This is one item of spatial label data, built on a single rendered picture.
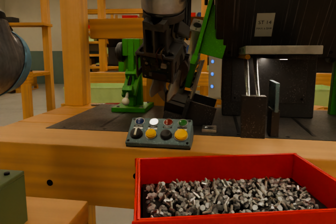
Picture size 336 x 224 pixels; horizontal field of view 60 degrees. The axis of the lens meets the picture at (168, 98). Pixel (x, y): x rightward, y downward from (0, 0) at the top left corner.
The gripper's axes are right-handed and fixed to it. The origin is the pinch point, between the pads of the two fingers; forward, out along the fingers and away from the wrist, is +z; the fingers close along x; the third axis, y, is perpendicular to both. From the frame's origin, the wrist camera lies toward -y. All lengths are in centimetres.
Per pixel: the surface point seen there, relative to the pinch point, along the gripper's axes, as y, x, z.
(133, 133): 5.3, -6.3, 9.0
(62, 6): -55, -67, 10
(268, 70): -40.4, 21.7, 14.5
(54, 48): -737, -706, 513
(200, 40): -26.4, 0.7, 0.1
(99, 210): -42, -66, 156
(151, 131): 3.8, -2.5, 8.6
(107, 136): 2.6, -15.5, 16.1
